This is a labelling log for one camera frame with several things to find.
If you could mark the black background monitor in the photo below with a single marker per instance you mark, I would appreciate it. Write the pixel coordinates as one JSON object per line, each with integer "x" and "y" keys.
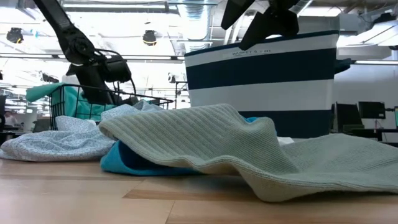
{"x": 348, "y": 116}
{"x": 371, "y": 110}

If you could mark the white cloth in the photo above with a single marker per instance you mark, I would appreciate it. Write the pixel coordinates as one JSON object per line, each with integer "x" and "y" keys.
{"x": 284, "y": 141}

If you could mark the grey-green ribbed knit cloth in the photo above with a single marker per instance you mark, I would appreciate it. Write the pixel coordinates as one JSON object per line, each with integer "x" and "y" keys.
{"x": 217, "y": 140}

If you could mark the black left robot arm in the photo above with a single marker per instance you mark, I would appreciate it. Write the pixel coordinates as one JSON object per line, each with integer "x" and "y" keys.
{"x": 62, "y": 25}

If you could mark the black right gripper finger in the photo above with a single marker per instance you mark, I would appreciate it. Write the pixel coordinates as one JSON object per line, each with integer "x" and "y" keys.
{"x": 258, "y": 31}
{"x": 236, "y": 11}

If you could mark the navy white striped fabric basket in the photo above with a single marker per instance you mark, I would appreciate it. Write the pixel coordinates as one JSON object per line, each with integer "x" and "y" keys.
{"x": 264, "y": 93}

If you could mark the light blue patterned cloth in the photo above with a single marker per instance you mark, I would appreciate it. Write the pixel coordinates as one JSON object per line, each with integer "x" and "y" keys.
{"x": 56, "y": 143}

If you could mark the black ceiling spotlight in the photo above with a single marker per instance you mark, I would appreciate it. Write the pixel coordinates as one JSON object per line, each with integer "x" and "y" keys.
{"x": 15, "y": 35}
{"x": 150, "y": 37}

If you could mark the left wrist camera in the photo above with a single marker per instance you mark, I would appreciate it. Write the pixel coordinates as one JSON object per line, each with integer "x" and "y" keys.
{"x": 116, "y": 70}

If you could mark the person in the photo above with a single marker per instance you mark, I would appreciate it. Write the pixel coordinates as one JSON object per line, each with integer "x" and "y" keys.
{"x": 11, "y": 119}

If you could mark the smooth silver duct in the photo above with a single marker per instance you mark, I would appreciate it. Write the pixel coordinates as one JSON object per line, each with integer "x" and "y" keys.
{"x": 304, "y": 4}

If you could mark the bright blue cloth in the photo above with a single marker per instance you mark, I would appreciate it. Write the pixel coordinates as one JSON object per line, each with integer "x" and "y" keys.
{"x": 124, "y": 161}

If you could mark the corrugated silver duct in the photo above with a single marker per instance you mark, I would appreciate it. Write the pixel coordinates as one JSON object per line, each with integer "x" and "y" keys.
{"x": 196, "y": 15}

